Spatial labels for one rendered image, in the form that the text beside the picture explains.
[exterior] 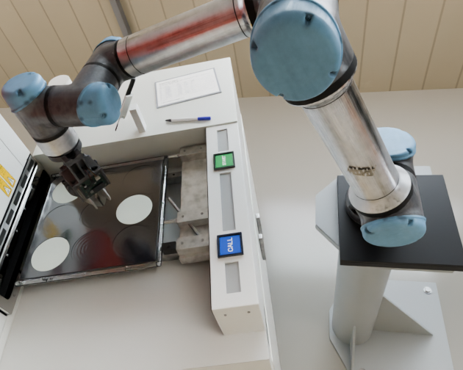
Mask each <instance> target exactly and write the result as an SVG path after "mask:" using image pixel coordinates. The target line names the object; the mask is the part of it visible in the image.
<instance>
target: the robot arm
mask: <svg viewBox="0 0 463 370"><path fill-rule="evenodd" d="M248 37H250V59H251V67H252V69H253V72H254V75H255V77H256V78H257V80H258V81H259V83H260V84H261V85H262V86H263V87H264V88H265V89H266V90H267V91H268V92H269V93H271V94H273V95H274V96H278V95H280V96H281V97H283V99H284V100H285V101H286V102H287V103H288V104H289V105H291V106H298V107H302V109H303V110H304V112H305V113H306V116H307V117H308V118H309V120H310V122H311V123H312V125H313V126H314V128H315V130H316V132H317V133H318V135H319V136H320V138H321V139H322V141H323V143H324V145H325V146H326V148H327V149H328V151H329V153H330V154H331V156H332V158H333V159H334V161H335V162H336V164H337V166H338V167H339V169H340V171H341V172H342V174H343V175H344V177H345V179H346V181H347V182H348V183H349V185H350V187H349V188H348V191H347V192H346V195H345V209H346V211H347V213H348V215H349V216H350V218H351V219H352V220H353V221H355V222H357V223H358V224H360V225H361V228H360V230H361V232H362V236H363V238H364V240H365V241H366V242H368V243H370V244H373V245H376V246H381V247H399V246H404V245H407V244H411V243H413V242H416V241H417V240H418V239H421V238H422V237H423V236H424V234H425V232H426V218H425V217H424V213H423V207H422V203H421V199H420V193H419V189H418V185H417V179H416V175H415V171H414V164H413V158H414V155H415V153H416V142H415V140H414V138H413V137H412V136H411V135H410V134H408V133H407V132H405V131H402V130H400V129H398V128H390V127H381V128H376V124H375V123H374V121H373V119H372V117H371V115H370V112H369V110H368V108H367V106H366V104H365V102H364V99H363V97H362V95H361V93H360V91H359V89H358V87H357V85H356V82H355V81H354V79H353V76H354V74H355V72H356V69H357V66H358V62H357V58H356V55H355V53H354V52H353V49H352V47H351V44H350V42H349V40H348V37H347V35H346V33H345V30H344V29H343V27H342V24H341V21H340V14H339V0H213V1H210V2H208V3H206V4H202V5H201V6H199V7H196V8H193V9H191V10H188V11H187V12H183V13H182V14H179V15H176V16H174V17H172V18H169V19H167V20H165V21H162V22H160V23H157V24H155V25H153V26H150V27H148V28H146V29H143V30H140V31H139V32H135V33H134V34H131V35H129V36H126V37H123V38H121V37H113V36H110V37H106V38H105V39H103V40H102V41H101V42H100V43H99V44H98V45H97V46H96V47H95V49H94V51H93V53H92V55H91V56H90V58H89V60H88V61H87V62H86V63H85V65H84V66H83V68H82V69H81V70H80V72H79V73H78V75H77V76H76V78H75V79H74V81H73V82H72V83H71V84H64V85H50V86H48V85H47V83H46V81H45V80H43V78H42V77H41V75H40V74H38V73H35V72H26V73H21V74H18V75H17V76H14V77H12V78H11V79H10V80H8V81H7V83H6V84H5V85H4V86H3V87H2V89H1V95H2V97H3V99H4V100H5V101H6V103H7V105H8V106H9V108H10V109H11V112H12V113H14V114H15V116H16V117H17V118H18V119H19V121H20V122H21V124H22V125H23V126H24V128H25V129H26V130H27V131H28V132H29V134H30V135H31V137H32V138H33V140H34V141H35V143H36V144H37V146H38V147H39V148H40V149H41V150H42V152H43V153H44V154H45V155H47V157H49V159H50V160H51V161H53V162H62V163H63V166H61V167H60V173H59V175H60V176H61V177H63V180H62V181H61V182H62V184H63V185H64V186H65V188H66V189H67V191H68V192H69V193H70V194H71V195H73V196H75V197H79V198H80V199H81V200H82V202H86V203H89V204H91V205H93V206H94V207H95V208H96V209H98V208H97V206H103V205H105V202H106V199H109V200H111V197H110V196H109V195H108V193H107V191H106V186H107V185H109V184H110V181H109V180H108V178H107V177H106V175H105V174H104V171H103V169H102V168H101V167H100V166H99V165H98V162H97V161H96V160H95V159H94V160H93V159H92V158H91V156H90V155H85V154H84V153H81V151H82V150H81V148H82V142H81V140H80V139H79V137H78V134H77V133H76V131H75V130H74V129H73V127H83V126H88V127H99V126H108V125H112V124H114V123H116V122H117V121H118V119H119V117H120V115H121V112H120V109H121V97H120V95H119V92H118V91H119V89H120V87H121V85H122V84H123V83H124V82H125V81H128V80H130V79H133V78H136V77H138V76H142V75H144V74H146V73H150V72H152V71H155V70H158V69H160V68H164V67H167V66H169V65H172V64H175V63H177V62H181V61H183V60H186V59H189V58H192V57H195V56H198V55H200V54H204V53H206V52H208V51H212V50H215V49H217V48H220V47H223V46H227V45H229V44H232V43H235V42H237V41H240V40H244V39H246V38H248ZM95 193H97V196H98V197H95V196H94V194H95Z"/></svg>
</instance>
